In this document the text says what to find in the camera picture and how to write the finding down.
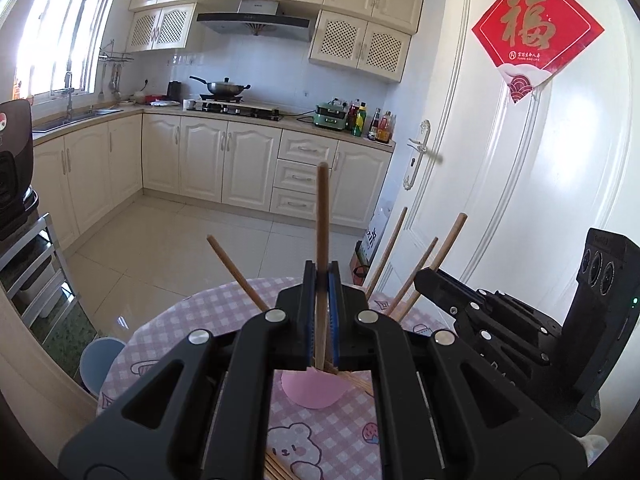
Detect pink cup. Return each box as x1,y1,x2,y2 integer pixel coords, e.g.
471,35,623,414
281,367,348,409

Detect pink checked tablecloth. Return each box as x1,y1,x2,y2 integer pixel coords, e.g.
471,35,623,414
97,276,608,480

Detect steel sink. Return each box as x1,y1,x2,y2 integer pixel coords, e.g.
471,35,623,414
32,107,123,133

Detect white door handle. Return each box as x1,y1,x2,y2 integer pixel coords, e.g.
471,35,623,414
402,120,445,191

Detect cream cabinet drawer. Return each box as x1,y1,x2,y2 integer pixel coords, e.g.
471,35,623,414
274,159,335,195
277,130,340,165
270,187,331,221

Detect wall mounted wire rack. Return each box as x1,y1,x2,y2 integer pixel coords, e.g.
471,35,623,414
98,40,135,63

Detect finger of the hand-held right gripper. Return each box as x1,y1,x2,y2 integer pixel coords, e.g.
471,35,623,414
451,309,562,377
414,268,563,334

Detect gas stove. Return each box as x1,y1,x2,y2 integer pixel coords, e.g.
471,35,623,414
200,100,283,122

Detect metal wok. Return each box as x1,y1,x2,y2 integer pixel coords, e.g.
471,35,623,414
189,76,251,98

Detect cream lattice door cabinet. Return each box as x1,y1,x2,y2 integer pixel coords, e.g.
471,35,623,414
308,9,413,83
125,2,197,53

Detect cream base cabinets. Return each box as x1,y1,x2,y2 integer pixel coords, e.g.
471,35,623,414
30,107,397,251

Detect cardboard box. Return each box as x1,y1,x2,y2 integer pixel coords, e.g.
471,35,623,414
349,204,393,287

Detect red diamond door poster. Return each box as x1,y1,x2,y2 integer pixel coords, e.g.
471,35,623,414
471,0,606,105

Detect kitchen window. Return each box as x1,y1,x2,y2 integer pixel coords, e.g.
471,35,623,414
0,0,123,106

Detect metal shelf rack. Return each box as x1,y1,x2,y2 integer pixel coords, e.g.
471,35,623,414
0,212,83,341

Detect dark brown rice cooker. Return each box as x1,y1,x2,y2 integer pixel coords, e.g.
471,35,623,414
0,100,40,241

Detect single wooden chopstick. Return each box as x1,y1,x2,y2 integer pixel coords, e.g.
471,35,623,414
206,234,269,312
400,213,468,322
389,236,439,315
365,206,408,302
314,162,331,371

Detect range hood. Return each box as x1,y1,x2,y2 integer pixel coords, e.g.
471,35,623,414
196,0,313,43

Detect green countertop cooker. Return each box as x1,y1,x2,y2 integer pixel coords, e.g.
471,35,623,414
314,100,349,132

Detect metal faucet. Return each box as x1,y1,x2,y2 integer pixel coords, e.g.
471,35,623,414
63,71,76,121

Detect white door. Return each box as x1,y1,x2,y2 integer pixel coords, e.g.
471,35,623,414
367,0,640,341

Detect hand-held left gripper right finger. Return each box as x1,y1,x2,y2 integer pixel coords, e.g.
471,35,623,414
327,261,587,480

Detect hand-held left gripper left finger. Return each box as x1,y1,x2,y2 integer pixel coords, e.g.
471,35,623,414
59,261,321,480

